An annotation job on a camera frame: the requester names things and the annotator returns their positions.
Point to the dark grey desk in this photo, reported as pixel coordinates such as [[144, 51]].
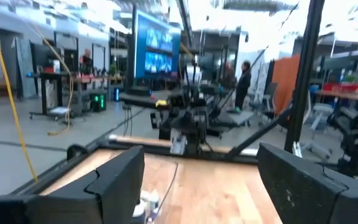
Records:
[[141, 99]]

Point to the red storage bin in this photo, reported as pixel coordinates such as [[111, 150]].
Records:
[[346, 87]]

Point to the grey rolling desk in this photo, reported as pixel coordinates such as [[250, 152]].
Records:
[[238, 117]]

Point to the black curved hook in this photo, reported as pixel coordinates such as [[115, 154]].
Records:
[[73, 149]]

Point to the orange fabric partition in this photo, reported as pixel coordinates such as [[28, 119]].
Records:
[[286, 84]]

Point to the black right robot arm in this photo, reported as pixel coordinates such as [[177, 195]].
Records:
[[197, 140]]

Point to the clear plastic bin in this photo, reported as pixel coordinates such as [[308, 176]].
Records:
[[158, 186]]

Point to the large blue display screen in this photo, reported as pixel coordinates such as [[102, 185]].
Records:
[[157, 46]]

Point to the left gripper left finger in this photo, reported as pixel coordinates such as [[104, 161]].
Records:
[[73, 205]]

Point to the person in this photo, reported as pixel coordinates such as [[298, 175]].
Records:
[[86, 62], [228, 74], [243, 87]]

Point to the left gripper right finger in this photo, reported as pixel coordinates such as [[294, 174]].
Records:
[[322, 199]]

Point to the black standing desk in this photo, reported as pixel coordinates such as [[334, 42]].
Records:
[[43, 93]]

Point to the black aluminium table frame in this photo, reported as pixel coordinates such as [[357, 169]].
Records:
[[304, 77]]

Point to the computer tower green lights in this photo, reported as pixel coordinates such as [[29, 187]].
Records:
[[99, 102]]

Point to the black background robot arm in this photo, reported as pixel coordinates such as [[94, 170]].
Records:
[[356, 133]]

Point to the light grey office chair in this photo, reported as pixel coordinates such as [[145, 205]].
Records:
[[320, 112]]

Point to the small purple food coloring bottle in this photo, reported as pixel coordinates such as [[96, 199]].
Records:
[[150, 218]]

